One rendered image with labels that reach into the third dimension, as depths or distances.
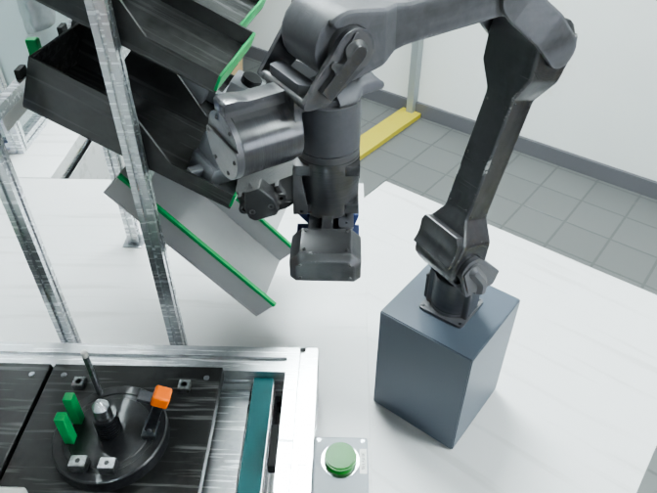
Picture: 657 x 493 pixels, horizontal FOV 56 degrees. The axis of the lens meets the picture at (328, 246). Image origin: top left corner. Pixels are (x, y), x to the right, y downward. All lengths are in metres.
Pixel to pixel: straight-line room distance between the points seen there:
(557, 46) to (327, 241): 0.30
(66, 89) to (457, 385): 0.61
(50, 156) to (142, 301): 0.60
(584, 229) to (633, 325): 1.71
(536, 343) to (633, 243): 1.82
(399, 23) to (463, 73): 2.82
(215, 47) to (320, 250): 0.36
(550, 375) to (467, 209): 0.43
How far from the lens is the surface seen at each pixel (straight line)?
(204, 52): 0.78
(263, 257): 0.99
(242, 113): 0.49
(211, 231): 0.95
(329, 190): 0.55
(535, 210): 2.93
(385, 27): 0.51
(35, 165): 1.64
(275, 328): 1.08
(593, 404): 1.06
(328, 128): 0.52
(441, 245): 0.74
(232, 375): 0.91
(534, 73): 0.66
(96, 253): 1.31
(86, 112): 0.81
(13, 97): 0.89
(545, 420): 1.02
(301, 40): 0.50
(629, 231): 2.96
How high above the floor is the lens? 1.66
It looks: 40 degrees down
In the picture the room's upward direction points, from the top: straight up
